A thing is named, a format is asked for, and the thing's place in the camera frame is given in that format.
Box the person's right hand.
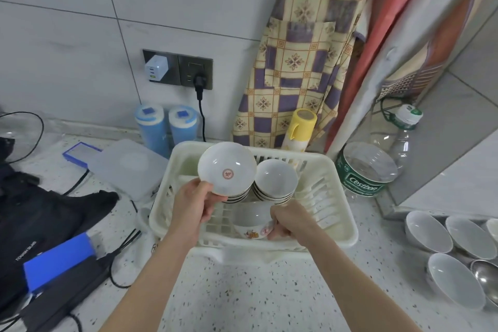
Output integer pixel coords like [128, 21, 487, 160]
[268, 200, 325, 246]

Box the person's left hand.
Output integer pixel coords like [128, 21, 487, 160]
[170, 178, 229, 244]

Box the white bowl with red emblem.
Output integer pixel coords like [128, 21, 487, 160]
[197, 141, 258, 197]

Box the white bowl with orange print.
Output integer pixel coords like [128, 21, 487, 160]
[233, 200, 276, 241]

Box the person's right forearm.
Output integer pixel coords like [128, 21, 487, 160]
[298, 227, 423, 332]

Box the person's left forearm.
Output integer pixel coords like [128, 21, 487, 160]
[99, 225, 195, 332]

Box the stack of striped white bowls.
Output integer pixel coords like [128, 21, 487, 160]
[253, 159, 299, 204]
[223, 184, 254, 204]

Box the white plastic dish basket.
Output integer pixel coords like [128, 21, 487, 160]
[149, 141, 359, 255]

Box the white drip tray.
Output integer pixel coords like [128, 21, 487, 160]
[190, 244, 309, 267]

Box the blue canister with clear lid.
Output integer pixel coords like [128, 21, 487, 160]
[168, 105, 199, 146]
[135, 104, 170, 158]

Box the clear plastic box lid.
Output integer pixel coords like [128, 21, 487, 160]
[88, 139, 169, 202]

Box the spray can with yellow cap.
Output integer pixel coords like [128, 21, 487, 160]
[280, 108, 318, 154]

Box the large clear water bottle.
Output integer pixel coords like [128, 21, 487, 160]
[336, 141, 398, 200]

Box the white plug-in charger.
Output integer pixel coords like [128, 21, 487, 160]
[145, 54, 169, 83]

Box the blue flat box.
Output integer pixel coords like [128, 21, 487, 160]
[62, 141, 103, 168]

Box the yellow purple patterned apron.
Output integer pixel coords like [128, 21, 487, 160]
[232, 0, 381, 150]

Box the black bag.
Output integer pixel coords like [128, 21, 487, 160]
[0, 136, 120, 307]

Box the blue rectangular box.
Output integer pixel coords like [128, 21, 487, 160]
[23, 232, 96, 294]

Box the black power adapter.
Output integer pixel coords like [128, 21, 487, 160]
[19, 253, 114, 332]

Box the pink plastic basket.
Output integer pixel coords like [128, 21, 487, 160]
[377, 63, 445, 101]

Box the clear glass lid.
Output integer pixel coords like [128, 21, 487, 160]
[0, 111, 45, 164]

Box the steel ladle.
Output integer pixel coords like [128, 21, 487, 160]
[470, 259, 498, 310]

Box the red cloth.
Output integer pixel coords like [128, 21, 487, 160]
[324, 0, 449, 154]

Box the black cable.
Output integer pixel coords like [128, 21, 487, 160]
[62, 168, 142, 289]

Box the black plug with cable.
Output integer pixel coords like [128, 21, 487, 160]
[193, 73, 208, 143]

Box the grey wall socket panel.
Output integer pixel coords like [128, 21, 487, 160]
[142, 49, 214, 91]

